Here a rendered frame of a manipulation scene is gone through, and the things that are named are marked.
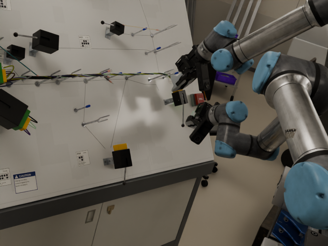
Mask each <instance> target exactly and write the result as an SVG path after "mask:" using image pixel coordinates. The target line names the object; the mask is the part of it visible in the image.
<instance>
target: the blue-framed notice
mask: <svg viewBox="0 0 328 246"><path fill-rule="evenodd" d="M13 181H14V188H15V194H20V193H25V192H30V191H35V190H38V184H37V177H36V171H30V172H24V173H18V174H13Z"/></svg>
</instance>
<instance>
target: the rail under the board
mask: <svg viewBox="0 0 328 246"><path fill-rule="evenodd" d="M214 165H215V161H213V160H212V161H208V162H203V163H199V164H193V165H189V166H185V167H180V168H176V169H172V170H168V171H164V172H159V173H155V174H151V175H146V176H142V177H138V178H134V179H129V180H126V185H123V182H124V181H121V182H116V183H112V184H107V185H102V186H98V187H94V188H90V189H85V190H81V191H77V192H72V193H68V194H64V195H60V196H56V197H51V198H47V199H43V200H38V201H34V202H30V203H25V204H21V205H16V206H12V207H7V208H3V209H0V230H2V229H6V228H9V227H13V226H18V225H22V224H25V223H29V222H32V221H36V220H40V219H44V218H47V217H51V216H55V215H59V214H62V213H66V212H69V211H73V210H77V209H81V208H84V207H88V206H92V205H96V204H100V203H104V202H108V201H111V200H115V199H118V198H122V197H126V196H130V195H133V194H137V193H141V192H145V191H148V190H152V189H156V188H159V187H163V186H167V185H171V184H175V183H179V182H182V181H186V180H190V179H194V178H197V177H201V176H204V175H208V174H211V172H212V170H213V167H214Z"/></svg>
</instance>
